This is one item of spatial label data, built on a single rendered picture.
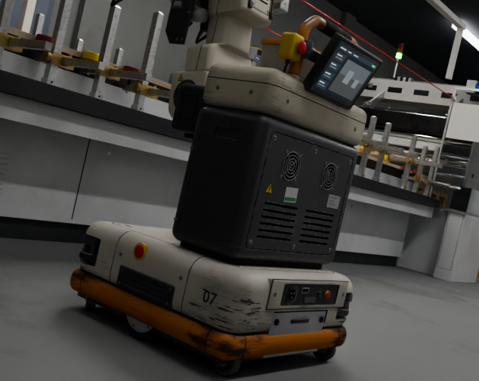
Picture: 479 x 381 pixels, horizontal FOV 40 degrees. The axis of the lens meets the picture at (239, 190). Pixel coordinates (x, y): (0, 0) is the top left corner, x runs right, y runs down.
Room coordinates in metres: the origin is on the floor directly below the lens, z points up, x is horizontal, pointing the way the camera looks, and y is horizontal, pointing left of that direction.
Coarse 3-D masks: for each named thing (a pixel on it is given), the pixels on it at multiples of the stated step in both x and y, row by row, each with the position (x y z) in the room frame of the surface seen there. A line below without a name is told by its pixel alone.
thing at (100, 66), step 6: (36, 54) 2.84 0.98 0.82; (36, 60) 2.83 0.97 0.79; (66, 60) 2.70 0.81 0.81; (72, 60) 2.68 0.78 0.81; (78, 60) 2.66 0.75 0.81; (84, 60) 2.63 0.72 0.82; (90, 60) 2.61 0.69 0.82; (72, 66) 2.70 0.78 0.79; (78, 66) 2.65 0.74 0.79; (84, 66) 2.63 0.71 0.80; (90, 66) 2.60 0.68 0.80; (96, 66) 2.58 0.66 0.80; (102, 66) 2.58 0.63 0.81
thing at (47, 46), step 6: (12, 42) 2.51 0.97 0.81; (18, 42) 2.48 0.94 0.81; (24, 42) 2.46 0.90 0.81; (30, 42) 2.43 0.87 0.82; (36, 42) 2.41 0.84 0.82; (42, 42) 2.39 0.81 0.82; (48, 42) 2.38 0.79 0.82; (30, 48) 2.47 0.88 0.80; (36, 48) 2.42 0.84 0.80; (42, 48) 2.38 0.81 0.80; (48, 48) 2.39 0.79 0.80
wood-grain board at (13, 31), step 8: (8, 32) 2.75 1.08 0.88; (16, 32) 2.77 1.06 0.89; (24, 32) 2.80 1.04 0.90; (64, 48) 2.97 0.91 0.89; (80, 56) 3.04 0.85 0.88; (112, 64) 3.19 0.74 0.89; (152, 80) 3.40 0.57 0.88; (160, 80) 3.44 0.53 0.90; (168, 88) 3.50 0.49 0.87; (360, 152) 5.19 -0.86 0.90; (376, 160) 5.42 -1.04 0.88; (384, 160) 5.52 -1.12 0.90; (400, 168) 5.78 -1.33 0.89
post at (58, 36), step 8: (64, 0) 2.70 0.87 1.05; (72, 0) 2.72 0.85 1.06; (64, 8) 2.70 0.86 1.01; (64, 16) 2.70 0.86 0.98; (56, 24) 2.71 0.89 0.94; (64, 24) 2.71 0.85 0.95; (56, 32) 2.70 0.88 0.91; (64, 32) 2.72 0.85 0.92; (56, 40) 2.69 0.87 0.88; (56, 48) 2.70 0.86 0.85; (48, 64) 2.70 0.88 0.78; (48, 72) 2.70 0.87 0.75; (56, 72) 2.72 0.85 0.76
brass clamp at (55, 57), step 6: (42, 54) 2.69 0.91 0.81; (48, 54) 2.67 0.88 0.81; (54, 54) 2.69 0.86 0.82; (60, 54) 2.71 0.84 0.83; (42, 60) 2.69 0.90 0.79; (48, 60) 2.68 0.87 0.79; (54, 60) 2.70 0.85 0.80; (60, 60) 2.72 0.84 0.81; (60, 66) 2.72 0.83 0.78; (66, 66) 2.74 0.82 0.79
